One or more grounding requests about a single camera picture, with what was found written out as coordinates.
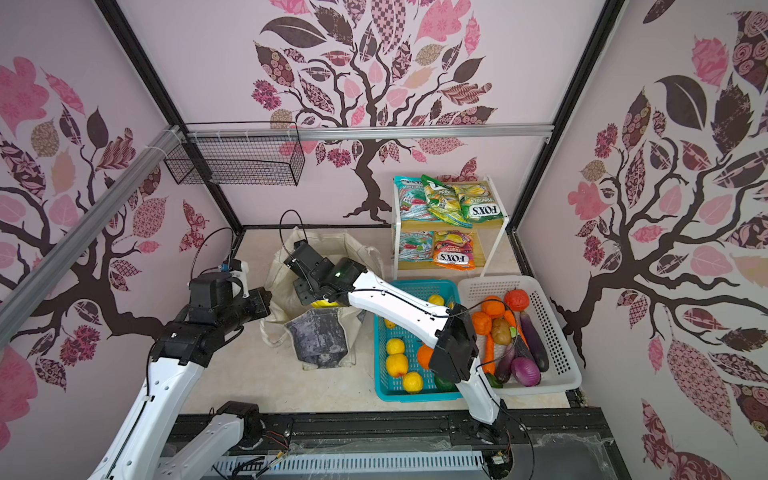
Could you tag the dark purple eggplant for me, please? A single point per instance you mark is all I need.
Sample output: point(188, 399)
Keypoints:
point(534, 342)

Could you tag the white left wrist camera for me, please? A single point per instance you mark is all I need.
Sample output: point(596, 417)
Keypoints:
point(238, 271)

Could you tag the small yellow lemon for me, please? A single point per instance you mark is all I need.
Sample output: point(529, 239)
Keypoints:
point(395, 346)

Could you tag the green cucumber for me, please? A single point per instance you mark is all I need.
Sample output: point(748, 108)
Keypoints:
point(493, 381)

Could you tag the green candy bag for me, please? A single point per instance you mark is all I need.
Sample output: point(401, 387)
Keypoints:
point(443, 202)

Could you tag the white wood two-tier shelf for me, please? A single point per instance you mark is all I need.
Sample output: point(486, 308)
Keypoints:
point(486, 236)

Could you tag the yellow lemon top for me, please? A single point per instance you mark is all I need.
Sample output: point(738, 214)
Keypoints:
point(436, 300)

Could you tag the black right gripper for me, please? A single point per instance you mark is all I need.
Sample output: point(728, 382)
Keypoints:
point(307, 297)

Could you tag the yellow orange apple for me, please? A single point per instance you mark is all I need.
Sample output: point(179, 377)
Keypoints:
point(397, 365)

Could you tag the orange carrot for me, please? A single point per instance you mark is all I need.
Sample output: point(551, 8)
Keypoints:
point(489, 362)
point(510, 318)

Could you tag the black wire wall basket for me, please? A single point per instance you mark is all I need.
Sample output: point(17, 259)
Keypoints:
point(238, 153)

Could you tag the teal striped candy bag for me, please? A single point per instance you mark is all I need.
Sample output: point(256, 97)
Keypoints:
point(412, 199)

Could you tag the black front rail base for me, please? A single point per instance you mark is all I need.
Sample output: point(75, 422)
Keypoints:
point(536, 444)

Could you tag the green avocado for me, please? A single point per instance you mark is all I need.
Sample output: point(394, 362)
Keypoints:
point(444, 385)

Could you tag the teal plastic basket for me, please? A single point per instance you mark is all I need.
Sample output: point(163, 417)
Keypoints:
point(393, 389)

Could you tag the red tomato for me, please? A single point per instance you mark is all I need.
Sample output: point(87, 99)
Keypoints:
point(517, 300)

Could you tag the cream canvas grocery bag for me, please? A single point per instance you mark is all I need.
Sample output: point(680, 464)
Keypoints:
point(310, 318)

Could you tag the lower orange carrot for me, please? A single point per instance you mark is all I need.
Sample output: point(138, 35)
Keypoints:
point(489, 362)

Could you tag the yellow lemon bottom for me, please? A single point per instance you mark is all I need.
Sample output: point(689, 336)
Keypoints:
point(413, 383)

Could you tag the lower teal candy bag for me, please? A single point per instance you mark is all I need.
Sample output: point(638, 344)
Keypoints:
point(416, 247)

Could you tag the orange Fox's candy bag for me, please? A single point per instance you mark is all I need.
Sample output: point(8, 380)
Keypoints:
point(453, 250)

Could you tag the silver aluminium rail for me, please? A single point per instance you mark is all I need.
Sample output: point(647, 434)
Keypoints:
point(24, 299)

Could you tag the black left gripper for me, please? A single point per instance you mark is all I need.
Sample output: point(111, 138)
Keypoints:
point(261, 298)

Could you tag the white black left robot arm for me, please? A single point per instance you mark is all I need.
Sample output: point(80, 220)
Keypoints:
point(174, 364)

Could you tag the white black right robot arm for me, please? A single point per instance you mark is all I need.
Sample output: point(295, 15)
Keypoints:
point(449, 332)

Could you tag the orange tangerine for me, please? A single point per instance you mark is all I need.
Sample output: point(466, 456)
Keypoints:
point(482, 323)
point(493, 307)

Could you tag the yellow banana bunch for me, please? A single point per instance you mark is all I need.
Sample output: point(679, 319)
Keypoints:
point(319, 304)

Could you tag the white plastic basket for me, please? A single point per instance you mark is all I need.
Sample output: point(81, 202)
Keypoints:
point(563, 373)

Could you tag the brown potato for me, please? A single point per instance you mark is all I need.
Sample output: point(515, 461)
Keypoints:
point(500, 332)

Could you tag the purple red onion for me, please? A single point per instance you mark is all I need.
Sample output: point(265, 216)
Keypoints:
point(525, 372)

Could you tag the yellow green Fox's bag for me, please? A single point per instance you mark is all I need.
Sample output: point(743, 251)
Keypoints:
point(477, 203)

